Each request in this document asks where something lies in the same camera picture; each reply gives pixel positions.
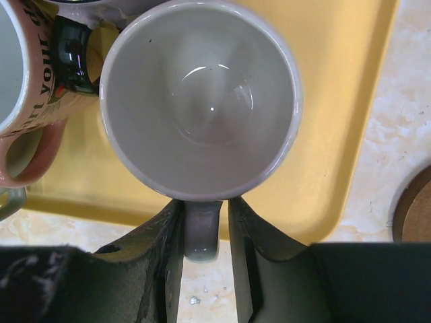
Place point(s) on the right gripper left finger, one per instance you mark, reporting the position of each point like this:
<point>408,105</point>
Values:
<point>135,278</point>

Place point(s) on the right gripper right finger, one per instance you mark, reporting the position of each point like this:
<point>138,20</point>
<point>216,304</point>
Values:
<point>278,279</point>

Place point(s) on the brown ridged wooden coaster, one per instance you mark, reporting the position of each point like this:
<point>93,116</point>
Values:
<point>411,217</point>

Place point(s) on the large white mug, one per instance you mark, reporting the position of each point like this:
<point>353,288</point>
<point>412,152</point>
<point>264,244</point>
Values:
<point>201,101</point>

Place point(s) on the purple glass cup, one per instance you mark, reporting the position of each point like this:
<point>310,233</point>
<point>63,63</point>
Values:
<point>72,28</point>

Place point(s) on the small green grey mug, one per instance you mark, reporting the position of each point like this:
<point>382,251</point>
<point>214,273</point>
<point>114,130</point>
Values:
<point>16,199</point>

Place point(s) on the pink lettered mug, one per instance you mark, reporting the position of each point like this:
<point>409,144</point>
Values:
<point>31,96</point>

